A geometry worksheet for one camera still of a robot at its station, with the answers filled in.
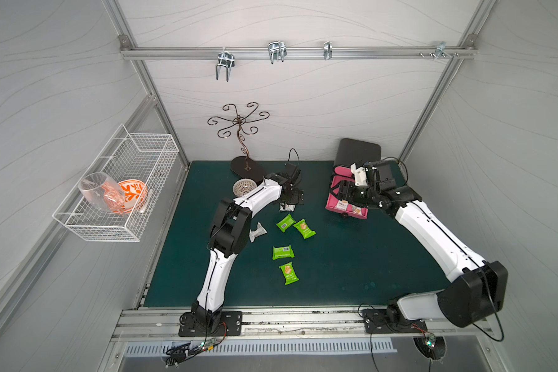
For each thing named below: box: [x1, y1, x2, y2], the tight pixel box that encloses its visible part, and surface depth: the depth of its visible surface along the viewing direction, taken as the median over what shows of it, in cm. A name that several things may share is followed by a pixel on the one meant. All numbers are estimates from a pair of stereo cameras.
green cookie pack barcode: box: [272, 244, 296, 261], surface depth 90 cm
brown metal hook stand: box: [206, 102, 271, 182], surface depth 97 cm
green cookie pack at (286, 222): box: [275, 213, 297, 233], surface depth 98 cm
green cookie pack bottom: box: [278, 261, 300, 286], surface depth 85 cm
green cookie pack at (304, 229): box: [292, 218, 317, 240], surface depth 96 cm
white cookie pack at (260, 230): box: [249, 221, 268, 243], surface depth 94 cm
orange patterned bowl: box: [113, 179, 149, 214], surface depth 68 cm
